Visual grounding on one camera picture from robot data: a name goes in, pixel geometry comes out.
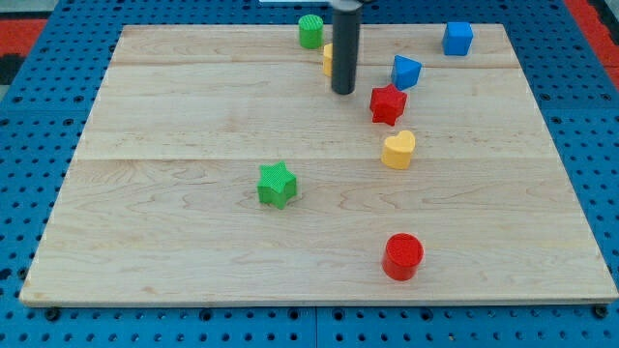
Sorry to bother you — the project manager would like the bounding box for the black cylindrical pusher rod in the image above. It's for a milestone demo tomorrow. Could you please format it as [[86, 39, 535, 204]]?
[[331, 0, 363, 95]]

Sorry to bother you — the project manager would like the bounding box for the green cylinder block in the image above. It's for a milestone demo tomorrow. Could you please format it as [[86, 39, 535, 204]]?
[[298, 14, 324, 49]]

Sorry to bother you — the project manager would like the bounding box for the yellow block behind rod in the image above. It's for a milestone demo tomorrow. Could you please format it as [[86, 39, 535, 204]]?
[[322, 43, 333, 77]]

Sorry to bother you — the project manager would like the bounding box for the blue triangular block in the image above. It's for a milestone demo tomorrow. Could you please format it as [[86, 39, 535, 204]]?
[[391, 55, 423, 91]]

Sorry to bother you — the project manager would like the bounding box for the red star block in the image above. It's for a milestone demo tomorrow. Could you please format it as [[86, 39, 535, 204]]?
[[369, 84, 408, 127]]

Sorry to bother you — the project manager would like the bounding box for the blue cube block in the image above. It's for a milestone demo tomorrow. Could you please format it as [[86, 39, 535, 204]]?
[[442, 22, 474, 56]]

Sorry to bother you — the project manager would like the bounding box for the yellow heart block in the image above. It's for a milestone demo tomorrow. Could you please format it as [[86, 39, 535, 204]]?
[[380, 130, 416, 170]]

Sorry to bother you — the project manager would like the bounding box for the green star block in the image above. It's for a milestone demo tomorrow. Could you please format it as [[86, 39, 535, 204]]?
[[256, 161, 297, 210]]

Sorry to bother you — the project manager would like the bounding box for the red cylinder block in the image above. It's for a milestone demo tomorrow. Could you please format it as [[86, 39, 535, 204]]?
[[381, 233, 425, 281]]

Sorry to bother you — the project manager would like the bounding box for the light wooden board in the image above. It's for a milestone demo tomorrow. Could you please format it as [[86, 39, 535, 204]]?
[[19, 24, 618, 307]]

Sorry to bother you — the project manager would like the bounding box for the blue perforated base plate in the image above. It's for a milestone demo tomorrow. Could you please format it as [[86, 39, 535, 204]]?
[[1, 0, 618, 347]]

